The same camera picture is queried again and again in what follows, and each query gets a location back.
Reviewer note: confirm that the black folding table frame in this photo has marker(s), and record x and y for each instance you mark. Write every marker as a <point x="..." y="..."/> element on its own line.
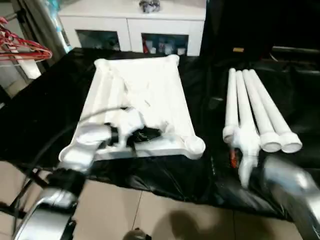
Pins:
<point x="7" y="210"/>

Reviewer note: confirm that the black shiny mat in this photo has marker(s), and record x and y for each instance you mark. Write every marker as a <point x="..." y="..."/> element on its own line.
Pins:
<point x="37" y="112"/>

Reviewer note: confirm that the white plastic table leg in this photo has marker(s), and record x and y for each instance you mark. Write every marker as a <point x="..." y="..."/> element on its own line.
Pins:
<point x="260" y="107"/>
<point x="243" y="100"/>
<point x="230" y="100"/>
<point x="272" y="107"/>

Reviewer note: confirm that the grey curtain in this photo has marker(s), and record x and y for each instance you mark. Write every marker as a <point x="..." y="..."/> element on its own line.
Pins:
<point x="37" y="20"/>

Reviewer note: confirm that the grey robot foot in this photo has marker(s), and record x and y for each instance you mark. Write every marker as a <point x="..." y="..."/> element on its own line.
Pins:
<point x="137" y="235"/>

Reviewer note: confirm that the white post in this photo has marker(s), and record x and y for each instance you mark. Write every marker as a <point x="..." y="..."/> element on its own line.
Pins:
<point x="30" y="67"/>

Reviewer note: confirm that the black cabinet with gold label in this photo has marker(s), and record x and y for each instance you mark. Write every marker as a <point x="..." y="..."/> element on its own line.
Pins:
<point x="250" y="25"/>

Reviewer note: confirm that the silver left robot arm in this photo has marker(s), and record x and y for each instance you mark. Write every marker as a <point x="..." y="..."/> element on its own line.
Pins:
<point x="82" y="145"/>

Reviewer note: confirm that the red clothes hangers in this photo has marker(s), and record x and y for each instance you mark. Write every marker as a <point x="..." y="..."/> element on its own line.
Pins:
<point x="25" y="47"/>

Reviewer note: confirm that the white plastic table top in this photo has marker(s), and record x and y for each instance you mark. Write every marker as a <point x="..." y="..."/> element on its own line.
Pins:
<point x="150" y="87"/>

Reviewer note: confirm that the black flat bar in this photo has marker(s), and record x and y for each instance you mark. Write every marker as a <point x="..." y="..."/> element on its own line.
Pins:
<point x="295" y="50"/>

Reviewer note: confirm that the white cabinet with glass doors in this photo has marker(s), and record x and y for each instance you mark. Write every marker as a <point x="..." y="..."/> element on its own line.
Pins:
<point x="130" y="25"/>

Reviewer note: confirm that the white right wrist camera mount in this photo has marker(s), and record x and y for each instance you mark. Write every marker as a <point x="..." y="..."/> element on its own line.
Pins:
<point x="246" y="142"/>

